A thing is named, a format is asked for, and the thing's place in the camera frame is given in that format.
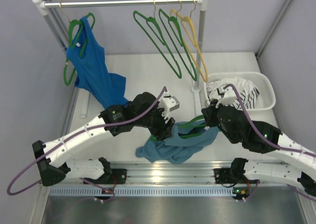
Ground light blue tank top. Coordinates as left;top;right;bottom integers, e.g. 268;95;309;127
135;120;220;164

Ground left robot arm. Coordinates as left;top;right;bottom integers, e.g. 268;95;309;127
32;92;180;186

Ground yellow hanger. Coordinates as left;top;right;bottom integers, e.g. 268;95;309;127
169;0;208;83

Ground royal blue tank top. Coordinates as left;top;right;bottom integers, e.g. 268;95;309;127
66;16;128;109

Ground green hanger with blue top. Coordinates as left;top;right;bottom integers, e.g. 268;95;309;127
59;1;95;86

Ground striped garment in basket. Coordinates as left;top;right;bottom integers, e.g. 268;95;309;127
208;87;260;110

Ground white clothes in basket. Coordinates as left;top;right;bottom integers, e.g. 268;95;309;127
206;77;255;98

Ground white plastic laundry basket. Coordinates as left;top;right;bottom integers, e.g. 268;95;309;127
203;72;276;111

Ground silver clothes rack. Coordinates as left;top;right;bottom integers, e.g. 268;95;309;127
31;0;210;117

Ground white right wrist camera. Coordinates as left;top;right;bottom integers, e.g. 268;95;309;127
215;86;237;108

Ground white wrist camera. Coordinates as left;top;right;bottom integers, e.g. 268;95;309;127
158;91;180;119
215;86;237;108

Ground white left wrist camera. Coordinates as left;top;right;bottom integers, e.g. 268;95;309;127
158;91;180;119

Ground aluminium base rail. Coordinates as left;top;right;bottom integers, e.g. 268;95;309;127
48;161;304;200

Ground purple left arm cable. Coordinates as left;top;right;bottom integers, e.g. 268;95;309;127
6;86;168;202

